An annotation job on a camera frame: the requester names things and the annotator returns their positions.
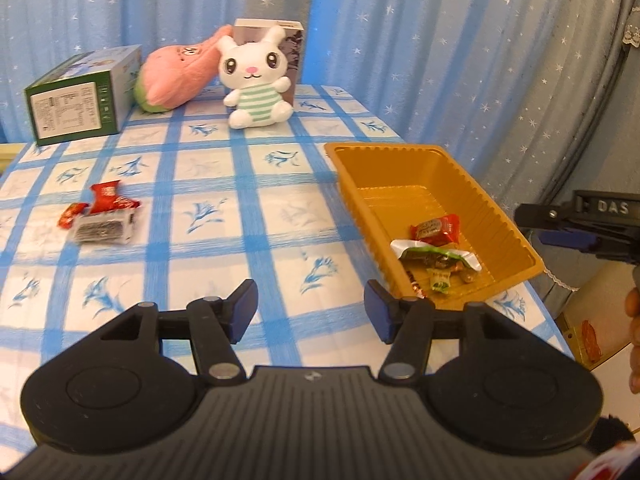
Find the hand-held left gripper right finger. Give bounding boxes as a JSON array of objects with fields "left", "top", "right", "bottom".
[{"left": 363, "top": 280, "right": 576, "bottom": 387}]

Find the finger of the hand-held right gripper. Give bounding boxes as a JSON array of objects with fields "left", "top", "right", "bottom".
[
  {"left": 515, "top": 202, "right": 576, "bottom": 231},
  {"left": 539, "top": 229, "right": 596, "bottom": 255}
]

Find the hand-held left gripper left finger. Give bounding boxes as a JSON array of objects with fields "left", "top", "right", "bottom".
[{"left": 57, "top": 279, "right": 259, "bottom": 387}]

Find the red patterned snack packet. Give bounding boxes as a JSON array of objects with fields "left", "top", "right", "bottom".
[{"left": 406, "top": 270, "right": 427, "bottom": 301}]

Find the yellow green candy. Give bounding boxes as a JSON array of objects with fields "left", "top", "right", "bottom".
[{"left": 426, "top": 268, "right": 453, "bottom": 293}]

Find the green-trimmed clear snack packet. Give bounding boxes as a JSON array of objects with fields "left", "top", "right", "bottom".
[{"left": 390, "top": 239, "right": 481, "bottom": 273}]

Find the large red snack packet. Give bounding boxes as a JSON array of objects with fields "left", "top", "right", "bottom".
[{"left": 410, "top": 213, "right": 461, "bottom": 247}]

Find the orange plastic tray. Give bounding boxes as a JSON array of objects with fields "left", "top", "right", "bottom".
[{"left": 324, "top": 142, "right": 545, "bottom": 311}]

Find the clear dark snack packet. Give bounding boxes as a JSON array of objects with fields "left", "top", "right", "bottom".
[{"left": 71, "top": 208, "right": 141, "bottom": 246}]

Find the small red candy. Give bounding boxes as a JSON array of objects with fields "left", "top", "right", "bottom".
[{"left": 57, "top": 201, "right": 91, "bottom": 231}]

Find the person's right hand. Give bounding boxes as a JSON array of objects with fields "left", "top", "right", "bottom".
[{"left": 624, "top": 287, "right": 640, "bottom": 396}]

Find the grey lace-trimmed curtain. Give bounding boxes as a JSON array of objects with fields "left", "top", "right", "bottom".
[{"left": 520, "top": 0, "right": 640, "bottom": 291}]

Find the yellow red box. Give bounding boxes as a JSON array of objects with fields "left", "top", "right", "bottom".
[{"left": 557, "top": 310, "right": 608, "bottom": 371}]

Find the blue checked tablecloth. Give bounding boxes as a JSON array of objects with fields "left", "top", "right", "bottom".
[{"left": 0, "top": 82, "right": 576, "bottom": 456}]

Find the red white printed clothing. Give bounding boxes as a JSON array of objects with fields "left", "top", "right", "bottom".
[{"left": 575, "top": 417, "right": 640, "bottom": 480}]

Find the blue star curtain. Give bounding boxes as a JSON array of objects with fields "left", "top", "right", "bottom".
[{"left": 0, "top": 0, "right": 640, "bottom": 241}]

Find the pink plush toy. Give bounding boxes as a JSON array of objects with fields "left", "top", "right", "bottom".
[{"left": 134, "top": 25, "right": 236, "bottom": 114}]

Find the white rabbit plush toy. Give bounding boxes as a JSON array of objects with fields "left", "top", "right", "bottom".
[{"left": 217, "top": 25, "right": 296, "bottom": 128}]

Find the white and dark cardboard box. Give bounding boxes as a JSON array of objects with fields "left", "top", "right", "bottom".
[{"left": 233, "top": 18, "right": 305, "bottom": 106}]

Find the green cardboard box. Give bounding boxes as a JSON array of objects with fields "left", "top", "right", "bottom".
[{"left": 24, "top": 45, "right": 143, "bottom": 147}]

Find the light green sofa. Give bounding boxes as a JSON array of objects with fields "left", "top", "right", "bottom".
[{"left": 0, "top": 142, "right": 26, "bottom": 176}]

